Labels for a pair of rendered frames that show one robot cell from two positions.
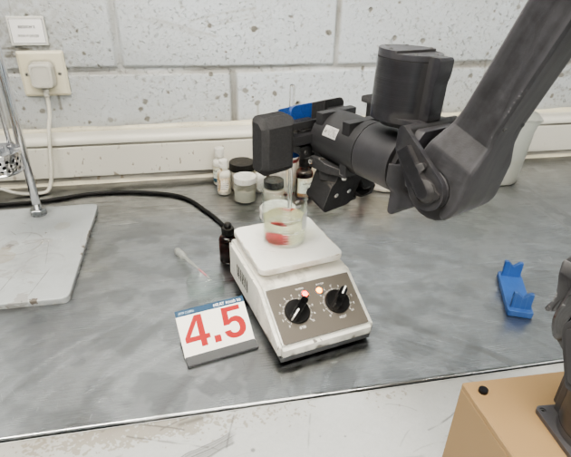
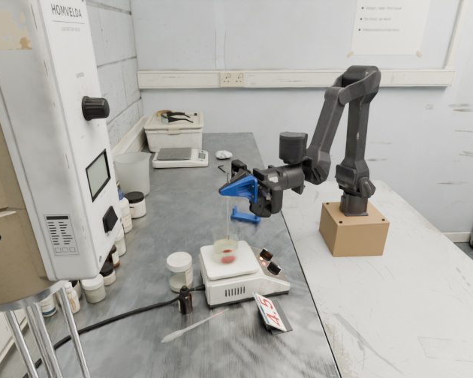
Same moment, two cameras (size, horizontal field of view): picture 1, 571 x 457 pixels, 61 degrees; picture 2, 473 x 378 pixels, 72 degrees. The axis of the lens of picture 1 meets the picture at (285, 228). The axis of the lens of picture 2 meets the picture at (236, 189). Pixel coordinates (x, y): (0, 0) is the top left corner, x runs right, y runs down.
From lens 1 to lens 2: 0.79 m
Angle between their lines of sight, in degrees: 71
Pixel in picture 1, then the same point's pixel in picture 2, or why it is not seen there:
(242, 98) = not seen: hidden behind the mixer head
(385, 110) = (300, 157)
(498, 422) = (353, 223)
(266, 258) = (247, 265)
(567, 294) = (357, 177)
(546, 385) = (334, 212)
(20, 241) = not seen: outside the picture
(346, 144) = (284, 180)
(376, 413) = (314, 268)
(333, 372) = (293, 276)
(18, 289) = not seen: outside the picture
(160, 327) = (257, 346)
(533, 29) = (335, 117)
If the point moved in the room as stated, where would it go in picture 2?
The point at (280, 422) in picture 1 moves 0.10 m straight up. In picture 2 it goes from (323, 296) to (329, 262)
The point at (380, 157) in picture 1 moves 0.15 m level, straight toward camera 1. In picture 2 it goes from (299, 175) to (369, 184)
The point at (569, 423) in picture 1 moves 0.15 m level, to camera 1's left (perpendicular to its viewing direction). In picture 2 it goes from (357, 209) to (369, 239)
